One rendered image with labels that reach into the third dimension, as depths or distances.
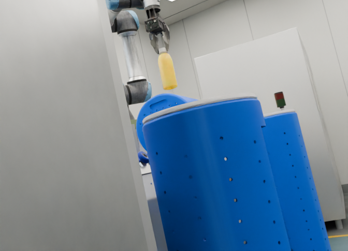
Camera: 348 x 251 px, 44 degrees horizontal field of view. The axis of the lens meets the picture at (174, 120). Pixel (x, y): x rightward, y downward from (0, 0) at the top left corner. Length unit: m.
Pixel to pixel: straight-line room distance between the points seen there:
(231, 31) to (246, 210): 6.43
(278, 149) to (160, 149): 0.82
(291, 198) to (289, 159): 0.15
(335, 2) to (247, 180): 6.02
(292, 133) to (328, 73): 4.99
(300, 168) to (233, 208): 0.86
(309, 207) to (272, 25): 5.46
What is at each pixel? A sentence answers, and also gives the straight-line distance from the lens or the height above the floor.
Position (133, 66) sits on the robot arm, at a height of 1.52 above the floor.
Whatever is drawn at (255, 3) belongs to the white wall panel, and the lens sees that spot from 7.16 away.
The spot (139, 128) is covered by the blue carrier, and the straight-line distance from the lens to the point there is 1.89.
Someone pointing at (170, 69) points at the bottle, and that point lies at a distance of 1.98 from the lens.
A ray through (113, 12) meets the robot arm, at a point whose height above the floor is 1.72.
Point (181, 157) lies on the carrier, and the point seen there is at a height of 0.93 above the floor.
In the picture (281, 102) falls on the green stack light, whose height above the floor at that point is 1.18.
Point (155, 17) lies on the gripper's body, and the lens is 2.00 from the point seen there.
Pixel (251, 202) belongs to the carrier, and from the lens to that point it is 0.90.
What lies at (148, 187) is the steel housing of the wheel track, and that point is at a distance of 1.26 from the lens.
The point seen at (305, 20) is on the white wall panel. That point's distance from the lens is 6.86.
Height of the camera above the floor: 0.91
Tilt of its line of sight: 6 degrees up
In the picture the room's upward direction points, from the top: 12 degrees counter-clockwise
